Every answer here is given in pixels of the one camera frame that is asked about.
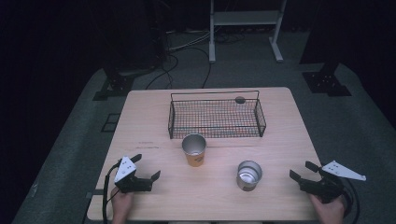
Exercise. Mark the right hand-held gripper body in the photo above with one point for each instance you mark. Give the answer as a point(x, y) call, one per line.
point(323, 188)

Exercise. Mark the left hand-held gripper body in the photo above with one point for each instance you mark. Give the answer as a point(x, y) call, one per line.
point(130, 183)

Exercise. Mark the silver metal cup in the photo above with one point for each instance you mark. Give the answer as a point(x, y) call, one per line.
point(246, 185)

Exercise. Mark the person's left hand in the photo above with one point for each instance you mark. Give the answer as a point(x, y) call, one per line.
point(121, 203)

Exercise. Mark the person's right hand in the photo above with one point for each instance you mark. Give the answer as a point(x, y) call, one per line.
point(330, 213)

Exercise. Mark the orange metal cup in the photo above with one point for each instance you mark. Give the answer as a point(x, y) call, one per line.
point(195, 160)

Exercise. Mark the black stand base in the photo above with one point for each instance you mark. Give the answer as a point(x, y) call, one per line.
point(325, 82)
point(116, 85)

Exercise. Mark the small dark round object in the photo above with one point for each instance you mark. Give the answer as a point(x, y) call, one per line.
point(239, 100)

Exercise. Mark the dark cabinet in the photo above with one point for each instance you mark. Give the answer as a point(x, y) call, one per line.
point(134, 37)

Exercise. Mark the white metal stand frame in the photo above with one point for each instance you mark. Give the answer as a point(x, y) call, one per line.
point(246, 18)

